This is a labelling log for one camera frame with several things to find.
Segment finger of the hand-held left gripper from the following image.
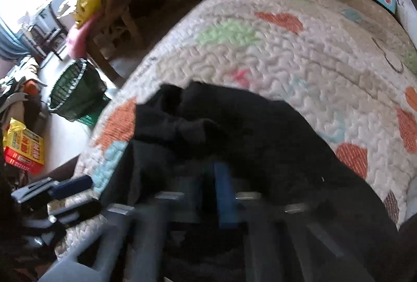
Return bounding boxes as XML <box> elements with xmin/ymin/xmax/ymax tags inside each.
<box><xmin>23</xmin><ymin>199</ymin><xmax>103</xmax><ymax>237</ymax></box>
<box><xmin>11</xmin><ymin>175</ymin><xmax>93</xmax><ymax>205</ymax></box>

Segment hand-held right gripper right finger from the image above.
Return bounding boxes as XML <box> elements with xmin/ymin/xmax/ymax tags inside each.
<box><xmin>213</xmin><ymin>162</ymin><xmax>375</xmax><ymax>282</ymax></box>

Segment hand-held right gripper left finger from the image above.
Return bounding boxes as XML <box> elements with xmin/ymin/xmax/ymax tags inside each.
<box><xmin>39</xmin><ymin>170</ymin><xmax>213</xmax><ymax>282</ymax></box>

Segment black pants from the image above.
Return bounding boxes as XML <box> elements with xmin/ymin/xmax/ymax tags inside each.
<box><xmin>101</xmin><ymin>81</ymin><xmax>401</xmax><ymax>282</ymax></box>

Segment red and yellow packet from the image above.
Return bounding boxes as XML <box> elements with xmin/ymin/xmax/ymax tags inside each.
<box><xmin>3</xmin><ymin>117</ymin><xmax>45</xmax><ymax>175</ymax></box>

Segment green woven basket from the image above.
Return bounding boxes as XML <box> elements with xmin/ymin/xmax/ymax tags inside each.
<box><xmin>47</xmin><ymin>58</ymin><xmax>112</xmax><ymax>127</ymax></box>

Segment pile of clothes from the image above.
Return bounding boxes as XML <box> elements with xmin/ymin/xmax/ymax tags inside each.
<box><xmin>0</xmin><ymin>56</ymin><xmax>50</xmax><ymax>126</ymax></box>

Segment pink cloth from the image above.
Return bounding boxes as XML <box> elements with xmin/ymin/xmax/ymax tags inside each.
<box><xmin>65</xmin><ymin>12</ymin><xmax>100</xmax><ymax>58</ymax></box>

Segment black metal chair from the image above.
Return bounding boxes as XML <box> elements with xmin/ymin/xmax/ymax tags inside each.
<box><xmin>24</xmin><ymin>6</ymin><xmax>67</xmax><ymax>61</ymax></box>

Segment quilted patchwork blanket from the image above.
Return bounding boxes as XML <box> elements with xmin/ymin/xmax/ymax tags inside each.
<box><xmin>49</xmin><ymin>0</ymin><xmax>417</xmax><ymax>266</ymax></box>

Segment wooden chair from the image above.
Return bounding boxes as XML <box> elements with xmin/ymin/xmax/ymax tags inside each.
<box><xmin>85</xmin><ymin>0</ymin><xmax>145</xmax><ymax>81</ymax></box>

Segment blue curtain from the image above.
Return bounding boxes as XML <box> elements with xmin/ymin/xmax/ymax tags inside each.
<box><xmin>0</xmin><ymin>17</ymin><xmax>28</xmax><ymax>60</ymax></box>

